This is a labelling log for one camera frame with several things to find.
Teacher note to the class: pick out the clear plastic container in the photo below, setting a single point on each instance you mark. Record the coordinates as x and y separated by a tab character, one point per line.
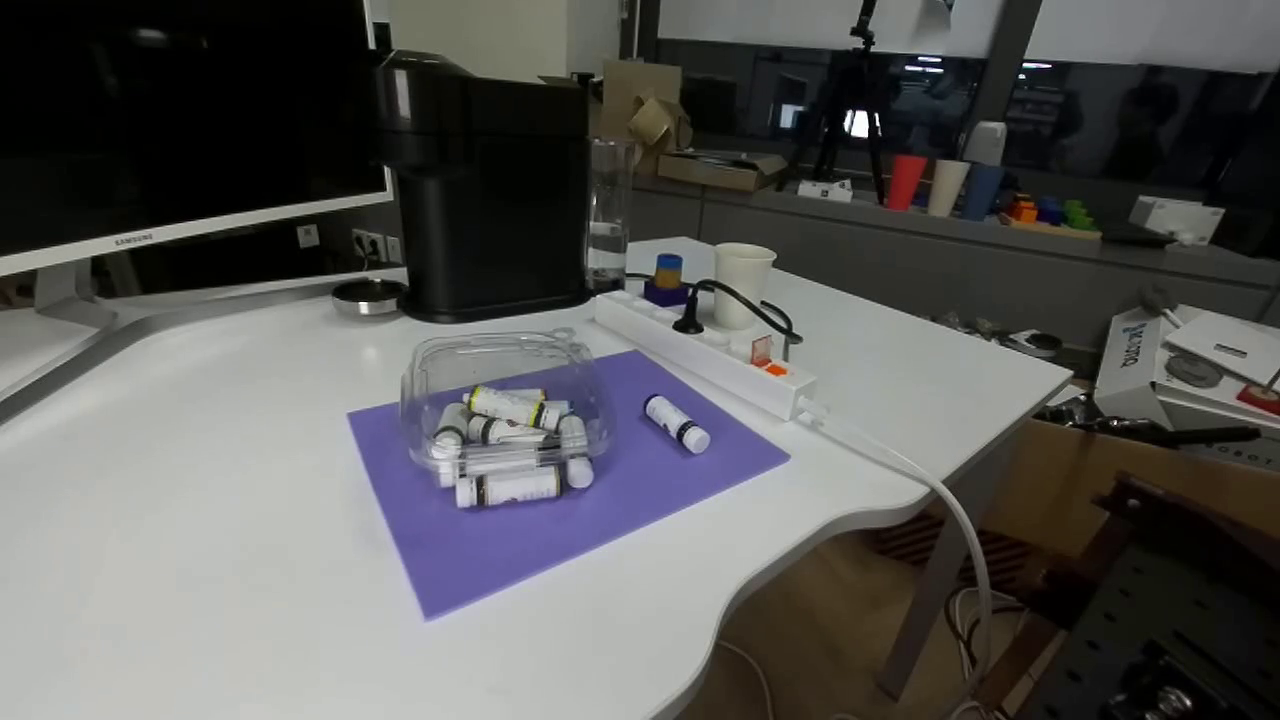
441	365

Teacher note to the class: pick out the black power plug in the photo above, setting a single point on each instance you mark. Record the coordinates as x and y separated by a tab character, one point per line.
690	317

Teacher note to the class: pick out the white power strip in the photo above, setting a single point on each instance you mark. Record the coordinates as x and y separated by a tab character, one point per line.
721	365

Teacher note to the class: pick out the small blue-capped bottle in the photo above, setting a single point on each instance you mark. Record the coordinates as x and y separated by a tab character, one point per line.
667	283

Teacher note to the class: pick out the clear glass carafe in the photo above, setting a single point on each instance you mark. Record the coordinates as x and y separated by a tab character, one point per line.
609	242

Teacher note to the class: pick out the purple mat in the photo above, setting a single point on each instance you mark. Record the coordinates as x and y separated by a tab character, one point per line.
640	494

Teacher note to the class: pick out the white paper cup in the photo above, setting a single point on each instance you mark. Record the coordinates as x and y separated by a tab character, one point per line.
744	272

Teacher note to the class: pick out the cardboard box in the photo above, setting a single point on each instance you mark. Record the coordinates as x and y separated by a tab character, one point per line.
721	171

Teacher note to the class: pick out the black coffee machine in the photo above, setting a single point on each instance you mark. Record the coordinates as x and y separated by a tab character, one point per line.
495	201

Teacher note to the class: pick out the small white box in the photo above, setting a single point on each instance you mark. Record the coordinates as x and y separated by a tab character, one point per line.
825	190

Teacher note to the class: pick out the silver round tray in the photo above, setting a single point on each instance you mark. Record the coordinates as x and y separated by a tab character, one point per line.
365	298

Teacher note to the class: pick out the red cup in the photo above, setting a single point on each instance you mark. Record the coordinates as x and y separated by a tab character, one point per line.
907	181

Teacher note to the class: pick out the cream panel board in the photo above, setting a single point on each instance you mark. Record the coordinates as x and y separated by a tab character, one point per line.
504	35

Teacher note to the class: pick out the grey table leg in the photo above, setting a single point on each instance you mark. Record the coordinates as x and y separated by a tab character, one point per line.
933	585

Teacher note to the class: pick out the blue cup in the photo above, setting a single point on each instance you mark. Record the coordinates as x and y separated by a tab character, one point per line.
980	195

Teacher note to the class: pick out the black tripod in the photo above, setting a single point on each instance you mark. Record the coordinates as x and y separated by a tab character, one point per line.
864	25

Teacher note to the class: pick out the orange toy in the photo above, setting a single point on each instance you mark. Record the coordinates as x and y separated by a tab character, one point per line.
1021	211

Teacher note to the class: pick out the grey cup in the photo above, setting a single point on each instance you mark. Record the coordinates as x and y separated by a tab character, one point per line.
989	143

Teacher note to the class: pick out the blue toy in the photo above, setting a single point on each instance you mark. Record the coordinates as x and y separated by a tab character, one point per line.
1051	213

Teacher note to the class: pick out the wooden crate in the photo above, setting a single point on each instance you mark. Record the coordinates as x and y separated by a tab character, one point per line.
1066	480

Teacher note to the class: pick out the green toy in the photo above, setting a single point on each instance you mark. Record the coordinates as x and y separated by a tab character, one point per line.
1076	213

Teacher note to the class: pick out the white carton box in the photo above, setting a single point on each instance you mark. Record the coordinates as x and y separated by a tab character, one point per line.
1127	365

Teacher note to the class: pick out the white framed monitor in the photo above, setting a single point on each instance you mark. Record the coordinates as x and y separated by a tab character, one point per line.
162	104

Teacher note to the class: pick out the black perforated plate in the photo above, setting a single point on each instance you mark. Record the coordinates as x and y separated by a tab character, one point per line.
1163	627

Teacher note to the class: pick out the white printed box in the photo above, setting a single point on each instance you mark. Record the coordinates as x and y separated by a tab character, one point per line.
1224	352

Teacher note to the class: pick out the white wall outlet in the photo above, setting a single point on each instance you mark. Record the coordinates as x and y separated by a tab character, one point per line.
379	245

